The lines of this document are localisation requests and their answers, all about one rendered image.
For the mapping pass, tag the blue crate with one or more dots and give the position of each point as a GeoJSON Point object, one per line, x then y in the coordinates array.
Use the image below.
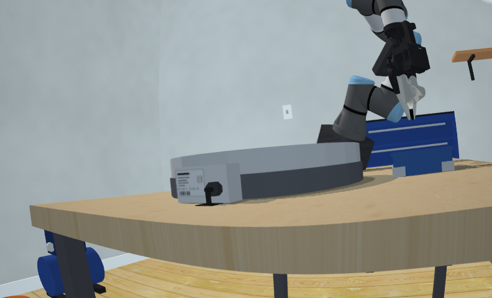
{"type": "Point", "coordinates": [424, 161]}

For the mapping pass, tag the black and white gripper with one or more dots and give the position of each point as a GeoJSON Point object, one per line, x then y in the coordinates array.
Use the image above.
{"type": "Point", "coordinates": [409, 56]}

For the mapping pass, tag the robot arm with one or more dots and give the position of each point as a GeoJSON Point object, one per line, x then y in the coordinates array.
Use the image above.
{"type": "Point", "coordinates": [362, 96]}

